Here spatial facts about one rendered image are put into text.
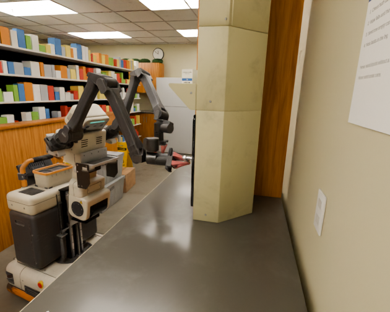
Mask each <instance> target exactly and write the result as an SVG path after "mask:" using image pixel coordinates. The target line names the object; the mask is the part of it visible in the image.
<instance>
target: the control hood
mask: <svg viewBox="0 0 390 312"><path fill-rule="evenodd" d="M169 87H170V88H171V89H172V90H173V91H174V93H176V94H177V96H178V97H179V98H180V99H181V100H182V101H183V103H184V104H185V105H186V106H187V107H188V108H189V109H190V110H196V101H197V84H175V83H169Z"/></svg>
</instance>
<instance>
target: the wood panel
mask: <svg viewBox="0 0 390 312"><path fill-rule="evenodd" d="M304 1H305V0H271V9H270V17H269V30H268V39H267V52H266V65H265V73H264V87H263V94H262V107H261V120H260V128H259V142H258V155H257V162H256V176H255V183H254V195H258V196H269V197H279V198H281V195H282V185H283V179H284V169H285V159H286V153H287V143H288V133H289V127H290V117H291V111H292V101H293V91H294V85H295V75H296V69H297V59H298V49H299V43H300V33H301V23H302V17H303V7H304ZM199 27H200V26H199V1H198V23H197V60H198V38H199ZM196 70H197V65H196Z"/></svg>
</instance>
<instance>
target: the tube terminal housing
mask: <svg viewBox="0 0 390 312"><path fill-rule="evenodd" d="M267 39H268V34H266V33H261V32H255V31H251V30H246V29H242V28H236V27H231V26H216V27H199V38H198V60H197V101H196V140H195V161H194V202H193V219H194V220H202V221H207V222H215V223H219V222H223V221H226V220H230V219H233V218H236V217H240V216H242V215H246V214H250V213H252V209H253V196H254V183H255V176H256V162H257V155H258V142H259V128H260V120H261V107H262V94H263V87H264V73H265V65H266V52H267Z"/></svg>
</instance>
